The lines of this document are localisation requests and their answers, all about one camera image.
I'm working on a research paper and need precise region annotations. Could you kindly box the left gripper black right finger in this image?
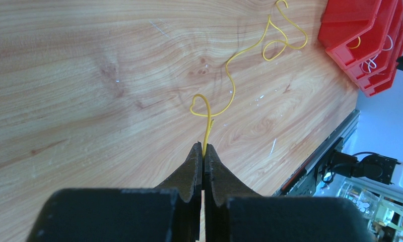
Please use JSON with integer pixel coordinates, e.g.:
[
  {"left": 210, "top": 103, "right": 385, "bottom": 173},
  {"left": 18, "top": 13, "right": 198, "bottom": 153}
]
[{"left": 204, "top": 145, "right": 373, "bottom": 241}]

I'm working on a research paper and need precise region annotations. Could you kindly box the red compartment tray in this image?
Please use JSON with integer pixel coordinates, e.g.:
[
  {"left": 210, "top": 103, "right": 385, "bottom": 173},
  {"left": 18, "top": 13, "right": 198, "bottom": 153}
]
[{"left": 318, "top": 0, "right": 403, "bottom": 97}]

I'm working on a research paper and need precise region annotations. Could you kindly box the background clutter of toys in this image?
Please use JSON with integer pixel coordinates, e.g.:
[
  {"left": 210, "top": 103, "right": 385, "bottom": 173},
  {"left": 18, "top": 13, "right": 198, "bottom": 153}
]
[{"left": 337, "top": 179, "right": 403, "bottom": 241}]

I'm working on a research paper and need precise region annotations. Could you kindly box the yellow thin wire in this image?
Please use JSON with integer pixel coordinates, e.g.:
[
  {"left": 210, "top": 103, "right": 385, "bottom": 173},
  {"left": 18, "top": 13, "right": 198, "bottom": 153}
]
[
  {"left": 348, "top": 36, "right": 362, "bottom": 50},
  {"left": 189, "top": 0, "right": 309, "bottom": 158}
]

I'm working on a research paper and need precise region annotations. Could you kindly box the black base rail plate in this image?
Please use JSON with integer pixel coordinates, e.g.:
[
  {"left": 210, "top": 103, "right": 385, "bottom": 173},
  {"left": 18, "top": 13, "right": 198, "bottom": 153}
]
[{"left": 273, "top": 109, "right": 360, "bottom": 196}]

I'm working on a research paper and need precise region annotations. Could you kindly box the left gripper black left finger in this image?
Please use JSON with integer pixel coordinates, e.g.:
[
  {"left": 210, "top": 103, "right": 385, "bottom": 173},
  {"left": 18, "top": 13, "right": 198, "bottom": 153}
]
[{"left": 27, "top": 143, "right": 203, "bottom": 241}]

